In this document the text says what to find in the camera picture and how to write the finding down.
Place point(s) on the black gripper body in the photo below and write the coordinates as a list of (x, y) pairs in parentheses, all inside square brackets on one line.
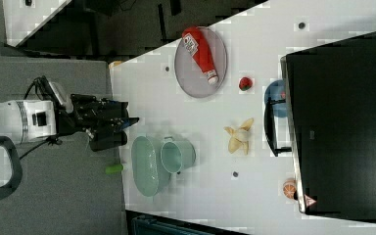
[(98, 118)]

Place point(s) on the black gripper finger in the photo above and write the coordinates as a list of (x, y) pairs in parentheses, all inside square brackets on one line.
[(129, 121), (123, 110)]

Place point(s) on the peeled toy banana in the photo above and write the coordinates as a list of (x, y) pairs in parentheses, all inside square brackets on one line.
[(239, 138)]

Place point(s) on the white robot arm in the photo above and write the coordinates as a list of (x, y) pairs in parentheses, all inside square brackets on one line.
[(26, 121)]

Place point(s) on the black toaster oven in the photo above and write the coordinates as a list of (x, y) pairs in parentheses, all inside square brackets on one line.
[(330, 127)]

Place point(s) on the green colander basket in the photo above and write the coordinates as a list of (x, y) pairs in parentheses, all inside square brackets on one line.
[(149, 174)]

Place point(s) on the green toy pepper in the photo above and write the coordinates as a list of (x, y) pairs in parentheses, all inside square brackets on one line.
[(114, 168)]

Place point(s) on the green measuring cup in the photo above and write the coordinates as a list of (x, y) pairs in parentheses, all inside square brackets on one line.
[(177, 154)]

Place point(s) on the grey round plate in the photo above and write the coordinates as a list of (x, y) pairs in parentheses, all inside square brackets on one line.
[(189, 76)]

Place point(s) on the red ketchup bottle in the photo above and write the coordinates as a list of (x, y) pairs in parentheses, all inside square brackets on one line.
[(198, 47)]

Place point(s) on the blue crate edge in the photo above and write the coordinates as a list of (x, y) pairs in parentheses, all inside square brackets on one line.
[(154, 225)]

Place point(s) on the red toy strawberry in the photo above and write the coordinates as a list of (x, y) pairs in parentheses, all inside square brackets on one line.
[(245, 84)]

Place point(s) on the blue bowl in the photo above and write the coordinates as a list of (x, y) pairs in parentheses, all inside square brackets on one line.
[(273, 93)]

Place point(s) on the orange slice toy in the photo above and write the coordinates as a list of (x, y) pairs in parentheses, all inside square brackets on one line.
[(290, 189)]

